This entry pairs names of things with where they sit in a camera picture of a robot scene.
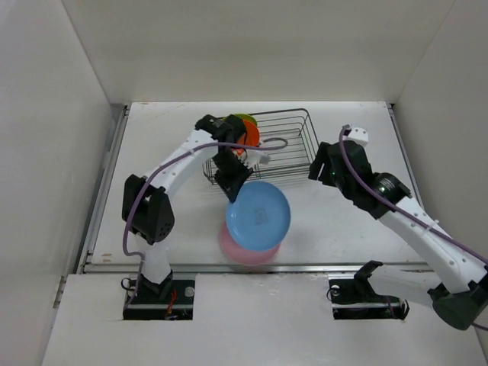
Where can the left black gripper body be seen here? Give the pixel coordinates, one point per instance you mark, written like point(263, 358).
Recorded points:
point(230, 169)

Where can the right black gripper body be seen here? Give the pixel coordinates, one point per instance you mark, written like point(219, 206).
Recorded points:
point(328, 175)

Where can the blue plate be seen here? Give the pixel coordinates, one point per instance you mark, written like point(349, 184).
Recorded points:
point(260, 217)

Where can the wire dish rack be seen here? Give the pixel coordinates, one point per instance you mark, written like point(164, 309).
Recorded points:
point(291, 164)

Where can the pink plate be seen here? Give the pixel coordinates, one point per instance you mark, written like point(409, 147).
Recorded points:
point(243, 256)

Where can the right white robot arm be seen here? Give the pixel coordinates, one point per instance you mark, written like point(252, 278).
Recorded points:
point(456, 291)

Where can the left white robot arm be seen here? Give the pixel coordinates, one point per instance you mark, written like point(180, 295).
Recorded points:
point(147, 209)

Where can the orange plate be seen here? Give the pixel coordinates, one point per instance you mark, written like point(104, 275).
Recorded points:
point(251, 137)

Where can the green plate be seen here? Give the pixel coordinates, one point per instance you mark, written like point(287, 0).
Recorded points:
point(247, 117)

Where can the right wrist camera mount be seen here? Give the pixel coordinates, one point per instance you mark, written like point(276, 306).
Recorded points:
point(355, 133)

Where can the aluminium rail front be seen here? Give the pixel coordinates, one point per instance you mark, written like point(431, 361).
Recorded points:
point(221, 268)

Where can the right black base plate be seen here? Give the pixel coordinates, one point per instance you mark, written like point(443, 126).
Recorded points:
point(348, 303)

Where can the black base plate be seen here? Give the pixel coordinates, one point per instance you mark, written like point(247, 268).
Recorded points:
point(348, 303)
point(177, 305)

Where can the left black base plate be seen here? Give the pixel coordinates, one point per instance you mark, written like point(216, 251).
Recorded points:
point(177, 305)

